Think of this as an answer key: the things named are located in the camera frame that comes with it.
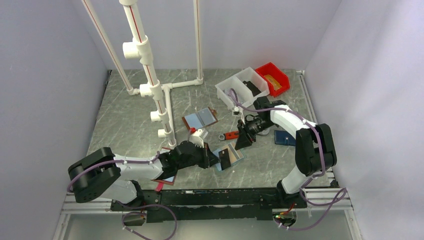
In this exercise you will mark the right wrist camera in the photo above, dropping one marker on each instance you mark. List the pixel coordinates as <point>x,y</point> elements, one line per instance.
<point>235,111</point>

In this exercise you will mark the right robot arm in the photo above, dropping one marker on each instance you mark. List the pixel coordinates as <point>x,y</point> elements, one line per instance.
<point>314,146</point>

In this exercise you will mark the red handled adjustable wrench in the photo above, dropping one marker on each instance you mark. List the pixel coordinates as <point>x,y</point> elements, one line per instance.
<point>234,135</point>

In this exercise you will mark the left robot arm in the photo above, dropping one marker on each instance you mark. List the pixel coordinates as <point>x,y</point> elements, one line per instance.
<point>103,174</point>

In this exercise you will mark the red card holder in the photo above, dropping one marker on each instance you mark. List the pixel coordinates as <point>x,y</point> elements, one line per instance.
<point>168,181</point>

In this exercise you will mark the grey parts in bin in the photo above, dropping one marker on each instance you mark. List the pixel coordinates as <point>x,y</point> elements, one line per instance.
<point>231,98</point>

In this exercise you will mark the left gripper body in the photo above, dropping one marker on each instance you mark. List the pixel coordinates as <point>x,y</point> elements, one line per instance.
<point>198,158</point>

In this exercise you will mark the brown card holder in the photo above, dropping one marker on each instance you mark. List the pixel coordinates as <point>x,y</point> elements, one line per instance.
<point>200,119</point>

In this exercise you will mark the black part in bin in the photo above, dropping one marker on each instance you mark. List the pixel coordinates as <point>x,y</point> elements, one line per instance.
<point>254,90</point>

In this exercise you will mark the red plastic bin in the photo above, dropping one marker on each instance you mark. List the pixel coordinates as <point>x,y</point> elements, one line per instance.
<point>282,78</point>

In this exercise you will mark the white pvc pipe frame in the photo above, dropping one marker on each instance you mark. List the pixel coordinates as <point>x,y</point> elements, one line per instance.
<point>140,48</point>

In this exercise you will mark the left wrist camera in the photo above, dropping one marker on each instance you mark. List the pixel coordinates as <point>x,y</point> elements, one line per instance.
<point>198,137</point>

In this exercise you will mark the grey credit card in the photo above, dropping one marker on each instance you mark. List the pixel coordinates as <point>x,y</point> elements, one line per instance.
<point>225,159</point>

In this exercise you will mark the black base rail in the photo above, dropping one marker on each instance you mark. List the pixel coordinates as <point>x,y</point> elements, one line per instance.
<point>259,203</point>

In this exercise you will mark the navy blue card holder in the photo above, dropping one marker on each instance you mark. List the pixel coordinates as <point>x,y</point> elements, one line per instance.
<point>282,137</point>

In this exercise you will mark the yellow item in red bin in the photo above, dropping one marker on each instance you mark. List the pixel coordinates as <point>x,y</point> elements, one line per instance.
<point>275,84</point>

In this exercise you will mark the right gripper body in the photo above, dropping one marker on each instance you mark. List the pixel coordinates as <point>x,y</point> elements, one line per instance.
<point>258,125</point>

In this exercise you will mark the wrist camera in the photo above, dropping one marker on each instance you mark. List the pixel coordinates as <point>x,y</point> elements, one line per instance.
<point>198,137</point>
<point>235,111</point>

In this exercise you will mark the white divided bin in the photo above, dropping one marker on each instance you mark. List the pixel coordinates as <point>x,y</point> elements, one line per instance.
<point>236,82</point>

